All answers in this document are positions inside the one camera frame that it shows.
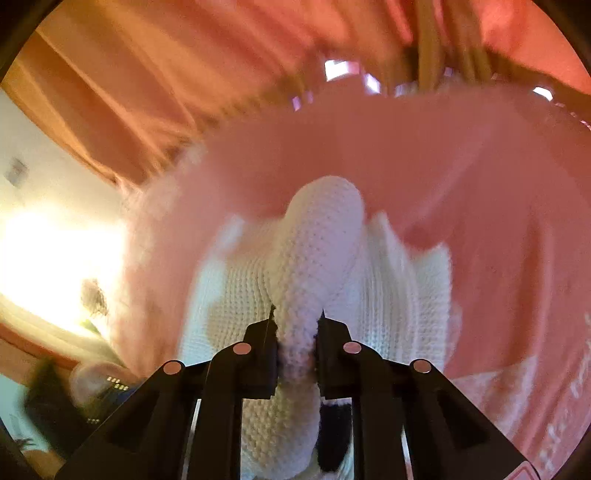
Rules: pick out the pink printed blanket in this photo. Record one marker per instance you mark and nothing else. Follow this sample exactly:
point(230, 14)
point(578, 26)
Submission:
point(461, 184)

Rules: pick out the orange curtain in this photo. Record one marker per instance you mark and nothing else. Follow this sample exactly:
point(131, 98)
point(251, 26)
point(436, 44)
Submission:
point(161, 78)

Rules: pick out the white red black knit sweater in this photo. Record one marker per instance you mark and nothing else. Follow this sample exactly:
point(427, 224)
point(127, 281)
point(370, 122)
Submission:
point(318, 240)

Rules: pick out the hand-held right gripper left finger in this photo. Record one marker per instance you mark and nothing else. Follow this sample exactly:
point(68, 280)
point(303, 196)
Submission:
point(258, 364)

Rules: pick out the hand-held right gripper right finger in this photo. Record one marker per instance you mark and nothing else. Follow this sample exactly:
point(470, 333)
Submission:
point(334, 364)

